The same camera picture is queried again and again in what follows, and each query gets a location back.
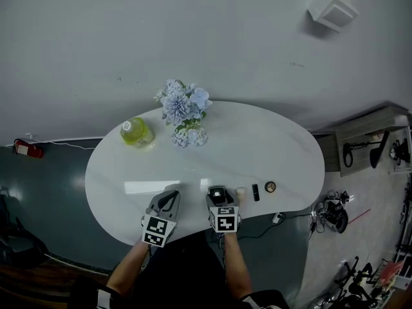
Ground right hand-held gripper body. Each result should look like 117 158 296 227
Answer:
209 203 242 235

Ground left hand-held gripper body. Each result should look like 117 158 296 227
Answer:
140 208 178 248

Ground black square compact case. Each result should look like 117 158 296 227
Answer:
208 187 226 204

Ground person's left forearm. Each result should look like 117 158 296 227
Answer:
106 239 151 297

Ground person's right forearm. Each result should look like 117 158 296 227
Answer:
223 232 254 299

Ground white kidney-shaped table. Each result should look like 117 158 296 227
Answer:
84 100 326 247

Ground person's black clothing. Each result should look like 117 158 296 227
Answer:
69 230 290 309

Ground green drink bottle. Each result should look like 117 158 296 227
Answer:
120 117 155 149

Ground blue artificial flowers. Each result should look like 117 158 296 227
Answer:
153 78 213 149

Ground black wheeled floor robot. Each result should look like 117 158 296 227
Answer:
310 190 350 234

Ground dark wooden furniture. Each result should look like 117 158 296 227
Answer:
0 259 110 299

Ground red floor tape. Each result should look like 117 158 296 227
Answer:
349 208 371 223

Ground red fire extinguisher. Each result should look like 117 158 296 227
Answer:
12 138 45 160

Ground black chair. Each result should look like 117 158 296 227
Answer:
0 187 49 268

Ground black office chair bases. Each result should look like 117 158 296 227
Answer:
334 256 387 309

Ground grey shelf cabinet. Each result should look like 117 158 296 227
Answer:
314 104 411 177

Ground black tapered stand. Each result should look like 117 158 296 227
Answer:
369 130 390 169

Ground white shelf rack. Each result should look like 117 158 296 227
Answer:
389 126 412 175

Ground white wall cable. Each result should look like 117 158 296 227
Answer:
32 138 97 151

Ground black loop strap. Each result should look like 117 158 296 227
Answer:
342 142 371 168

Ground white wall switch box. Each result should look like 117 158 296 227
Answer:
307 0 360 33

